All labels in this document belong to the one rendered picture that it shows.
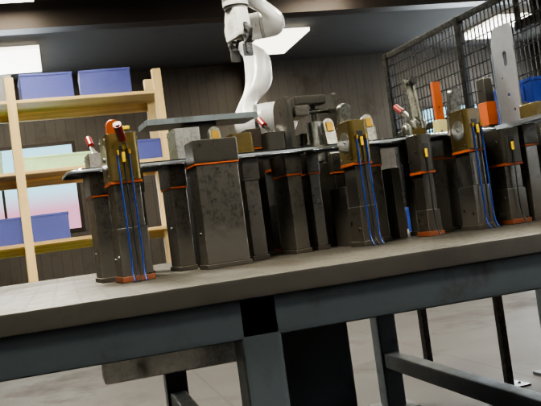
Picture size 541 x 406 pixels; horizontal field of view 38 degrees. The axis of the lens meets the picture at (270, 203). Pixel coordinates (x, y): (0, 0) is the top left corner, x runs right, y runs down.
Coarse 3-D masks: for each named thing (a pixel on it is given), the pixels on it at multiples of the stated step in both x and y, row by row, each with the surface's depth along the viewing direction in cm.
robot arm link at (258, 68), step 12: (252, 24) 292; (252, 36) 294; (240, 48) 291; (252, 60) 287; (264, 60) 287; (252, 72) 285; (264, 72) 285; (252, 84) 284; (264, 84) 285; (252, 96) 284; (240, 108) 281; (252, 108) 280; (252, 120) 279; (240, 132) 281
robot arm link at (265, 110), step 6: (270, 102) 281; (258, 108) 280; (264, 108) 279; (270, 108) 279; (258, 114) 278; (264, 114) 278; (270, 114) 278; (264, 120) 278; (270, 120) 278; (270, 126) 279; (264, 132) 281
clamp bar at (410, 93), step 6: (414, 78) 261; (402, 84) 264; (408, 84) 262; (414, 84) 260; (408, 90) 263; (414, 90) 263; (408, 96) 261; (414, 96) 263; (408, 102) 261; (414, 102) 263; (408, 108) 262; (414, 108) 262; (408, 114) 262; (414, 114) 262; (420, 114) 261; (414, 120) 260; (420, 120) 261
